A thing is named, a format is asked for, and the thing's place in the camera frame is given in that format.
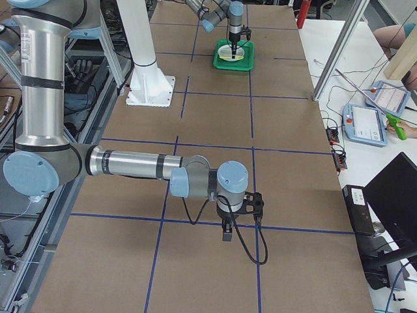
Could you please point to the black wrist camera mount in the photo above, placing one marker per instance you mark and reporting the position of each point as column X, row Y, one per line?
column 247, row 32

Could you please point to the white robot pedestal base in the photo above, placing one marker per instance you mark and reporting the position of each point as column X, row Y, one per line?
column 148, row 86

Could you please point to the aluminium side frame rail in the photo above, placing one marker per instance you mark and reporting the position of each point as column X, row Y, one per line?
column 25, row 219

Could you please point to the white round plate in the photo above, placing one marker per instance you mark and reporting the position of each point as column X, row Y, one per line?
column 228, row 47

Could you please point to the green plastic tray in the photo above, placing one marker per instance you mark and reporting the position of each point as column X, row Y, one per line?
column 243, row 65

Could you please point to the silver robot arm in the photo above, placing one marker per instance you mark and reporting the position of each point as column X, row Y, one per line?
column 45, row 159
column 232, row 11

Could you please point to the near blue teach pendant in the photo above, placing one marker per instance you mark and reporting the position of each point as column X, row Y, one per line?
column 364, row 125

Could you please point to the pale green plastic fork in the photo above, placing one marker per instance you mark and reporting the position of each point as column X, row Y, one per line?
column 228, row 52

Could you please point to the far blue teach pendant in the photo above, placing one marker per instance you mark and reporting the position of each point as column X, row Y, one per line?
column 391, row 97

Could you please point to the black computer box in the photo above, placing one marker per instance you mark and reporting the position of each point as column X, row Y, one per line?
column 358, row 210

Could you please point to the wooden beam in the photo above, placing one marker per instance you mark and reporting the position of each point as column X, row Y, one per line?
column 402, row 59

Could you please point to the seated person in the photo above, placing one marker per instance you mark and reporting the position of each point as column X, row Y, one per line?
column 392, row 38

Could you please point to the green handled reacher grabber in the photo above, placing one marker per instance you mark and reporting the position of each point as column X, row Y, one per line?
column 394, row 121

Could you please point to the orange black connector block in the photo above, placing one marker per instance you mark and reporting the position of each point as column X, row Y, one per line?
column 332, row 135

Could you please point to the yellow plastic spoon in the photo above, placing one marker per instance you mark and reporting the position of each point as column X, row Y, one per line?
column 232, row 57

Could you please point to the blue teach pendant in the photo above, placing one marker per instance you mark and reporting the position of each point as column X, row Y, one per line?
column 364, row 125
column 391, row 97

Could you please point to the black monitor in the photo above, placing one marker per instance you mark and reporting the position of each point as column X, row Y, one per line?
column 392, row 196

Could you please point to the aluminium frame post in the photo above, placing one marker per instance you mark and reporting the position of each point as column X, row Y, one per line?
column 346, row 33

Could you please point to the red cylinder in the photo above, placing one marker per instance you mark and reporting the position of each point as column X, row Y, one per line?
column 303, row 12

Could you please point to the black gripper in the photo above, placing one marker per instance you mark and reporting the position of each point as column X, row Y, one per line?
column 226, row 216
column 233, row 36

